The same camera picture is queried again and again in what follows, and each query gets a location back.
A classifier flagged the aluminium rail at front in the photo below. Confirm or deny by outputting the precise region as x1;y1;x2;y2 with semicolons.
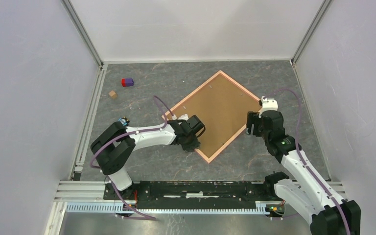
54;181;349;204

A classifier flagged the pink wooden picture frame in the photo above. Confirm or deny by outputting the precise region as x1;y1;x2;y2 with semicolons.
161;70;264;164

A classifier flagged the red purple toy block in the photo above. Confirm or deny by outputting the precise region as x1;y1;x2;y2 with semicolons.
121;78;135;87

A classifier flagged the brown cardboard backing board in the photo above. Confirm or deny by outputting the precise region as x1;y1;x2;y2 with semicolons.
166;73;262;158

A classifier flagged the small blue owl toy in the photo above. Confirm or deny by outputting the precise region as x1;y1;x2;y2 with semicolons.
118;117;130;126

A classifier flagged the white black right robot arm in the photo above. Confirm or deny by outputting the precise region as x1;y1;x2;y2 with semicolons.
246;110;361;235

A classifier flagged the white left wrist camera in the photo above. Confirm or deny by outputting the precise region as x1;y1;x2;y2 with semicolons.
171;114;189;122

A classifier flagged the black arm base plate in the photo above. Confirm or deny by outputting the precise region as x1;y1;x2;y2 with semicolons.
103;181;285;210

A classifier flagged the small brown wooden cube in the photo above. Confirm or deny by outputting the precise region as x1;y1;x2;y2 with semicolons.
108;91;118;99

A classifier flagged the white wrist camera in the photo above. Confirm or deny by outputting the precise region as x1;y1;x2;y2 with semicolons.
171;114;189;122
258;96;278;117

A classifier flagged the slotted white cable duct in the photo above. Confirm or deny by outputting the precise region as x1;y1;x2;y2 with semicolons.
65;202;269;215

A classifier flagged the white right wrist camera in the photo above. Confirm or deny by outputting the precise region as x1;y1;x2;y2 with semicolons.
258;96;278;117

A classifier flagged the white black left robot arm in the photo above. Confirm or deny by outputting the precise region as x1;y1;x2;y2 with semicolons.
90;115;206;200

